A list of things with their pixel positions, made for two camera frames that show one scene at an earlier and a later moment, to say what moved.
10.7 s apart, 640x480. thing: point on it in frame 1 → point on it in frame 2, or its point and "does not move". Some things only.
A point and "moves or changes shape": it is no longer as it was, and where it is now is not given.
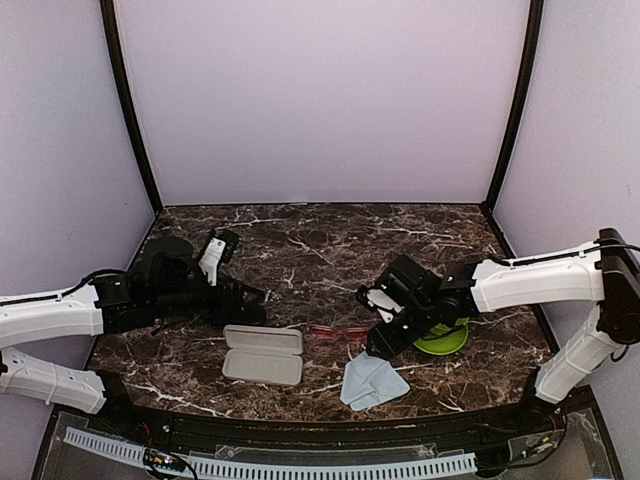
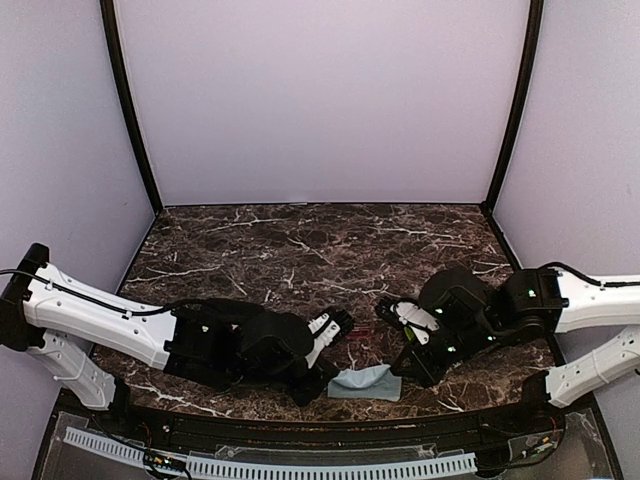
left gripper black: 226,292 → 325,373
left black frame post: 109,21 does not move
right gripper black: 388,344 → 425,370
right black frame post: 533,46 does not move
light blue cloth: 369,381 moves or changes shape
